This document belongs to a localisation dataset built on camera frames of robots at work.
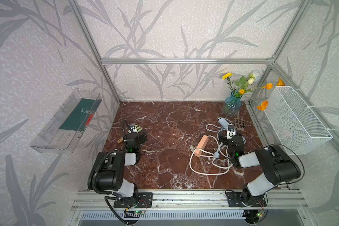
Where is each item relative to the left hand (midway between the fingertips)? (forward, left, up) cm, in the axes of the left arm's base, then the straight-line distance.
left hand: (135, 131), depth 93 cm
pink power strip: (-10, -43, -1) cm, 44 cm away
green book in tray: (-8, +20, +26) cm, 34 cm away
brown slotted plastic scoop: (+10, -74, -5) cm, 75 cm away
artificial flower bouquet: (+28, -73, +15) cm, 80 cm away
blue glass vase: (+20, -68, +6) cm, 71 cm away
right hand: (+1, -63, +2) cm, 63 cm away
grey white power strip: (+11, -62, -4) cm, 63 cm away
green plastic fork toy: (+6, +1, -7) cm, 9 cm away
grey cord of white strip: (+9, -57, -6) cm, 58 cm away
